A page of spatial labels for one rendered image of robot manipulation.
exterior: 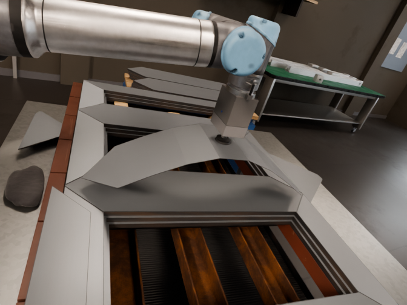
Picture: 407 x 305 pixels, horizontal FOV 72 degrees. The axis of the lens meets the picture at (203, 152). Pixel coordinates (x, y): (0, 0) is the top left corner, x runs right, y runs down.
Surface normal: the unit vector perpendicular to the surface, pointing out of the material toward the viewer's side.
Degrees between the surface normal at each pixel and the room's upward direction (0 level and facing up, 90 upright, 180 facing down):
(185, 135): 17
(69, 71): 90
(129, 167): 29
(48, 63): 90
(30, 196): 6
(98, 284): 0
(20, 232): 0
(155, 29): 65
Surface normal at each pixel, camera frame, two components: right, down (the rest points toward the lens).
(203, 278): 0.27, -0.84
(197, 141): -0.01, -0.82
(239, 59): 0.24, 0.53
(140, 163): -0.22, -0.77
